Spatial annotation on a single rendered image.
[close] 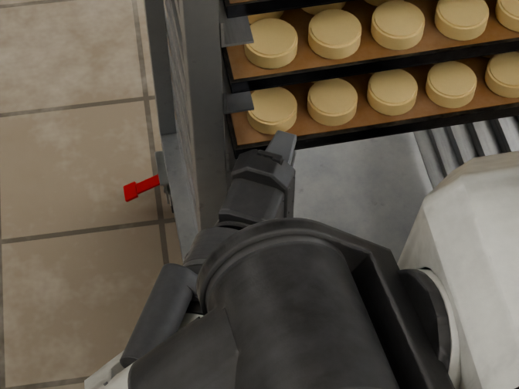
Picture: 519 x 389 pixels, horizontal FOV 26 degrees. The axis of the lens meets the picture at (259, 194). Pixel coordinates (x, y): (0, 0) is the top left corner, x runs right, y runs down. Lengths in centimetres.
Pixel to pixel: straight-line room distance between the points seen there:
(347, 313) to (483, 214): 11
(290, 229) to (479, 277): 11
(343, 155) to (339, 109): 89
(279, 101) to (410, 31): 15
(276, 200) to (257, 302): 40
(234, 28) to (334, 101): 19
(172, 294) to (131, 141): 128
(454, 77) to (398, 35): 11
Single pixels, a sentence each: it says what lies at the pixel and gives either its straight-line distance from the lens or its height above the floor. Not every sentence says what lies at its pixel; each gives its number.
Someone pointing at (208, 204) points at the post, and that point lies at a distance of 114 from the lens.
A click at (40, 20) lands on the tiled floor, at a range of 245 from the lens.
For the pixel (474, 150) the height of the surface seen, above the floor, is 41.
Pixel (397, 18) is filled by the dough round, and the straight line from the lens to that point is 108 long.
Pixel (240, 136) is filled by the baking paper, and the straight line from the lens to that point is 112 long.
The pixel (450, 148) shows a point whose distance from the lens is 182.
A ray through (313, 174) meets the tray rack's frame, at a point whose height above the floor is 15.
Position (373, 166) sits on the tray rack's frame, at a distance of 199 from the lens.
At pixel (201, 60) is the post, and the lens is 97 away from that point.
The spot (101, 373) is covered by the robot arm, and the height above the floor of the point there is 89.
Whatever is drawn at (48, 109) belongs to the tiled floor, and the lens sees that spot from 229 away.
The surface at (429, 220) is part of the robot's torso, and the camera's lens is 69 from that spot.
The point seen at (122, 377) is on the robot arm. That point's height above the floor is 114.
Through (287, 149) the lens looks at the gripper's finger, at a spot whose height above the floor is 88.
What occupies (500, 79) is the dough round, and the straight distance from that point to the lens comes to 117.
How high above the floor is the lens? 175
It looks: 55 degrees down
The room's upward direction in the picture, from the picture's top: straight up
